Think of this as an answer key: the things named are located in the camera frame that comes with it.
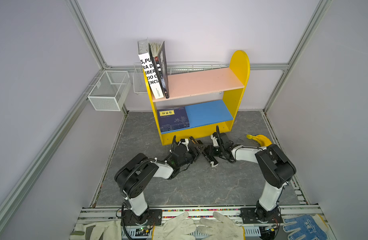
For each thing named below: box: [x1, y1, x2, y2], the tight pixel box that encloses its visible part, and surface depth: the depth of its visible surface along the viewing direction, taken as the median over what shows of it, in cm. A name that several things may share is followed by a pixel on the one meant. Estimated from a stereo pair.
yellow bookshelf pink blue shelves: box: [143, 50, 251, 146], surface depth 91 cm
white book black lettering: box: [137, 39, 164, 100], surface depth 62 cm
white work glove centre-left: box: [153, 211, 197, 240], surface depth 72 cm
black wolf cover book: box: [148, 41, 170, 99], surface depth 62 cm
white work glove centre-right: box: [196, 211, 244, 240], surface depth 72 cm
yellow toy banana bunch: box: [246, 134, 273, 147], surface depth 101 cm
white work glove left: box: [69, 219, 122, 240], surface depth 70 cm
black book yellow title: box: [189, 136, 219, 168], surface depth 86 cm
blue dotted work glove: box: [282, 213, 329, 240], surface depth 72 cm
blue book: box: [157, 106, 190, 133], surface depth 93 cm
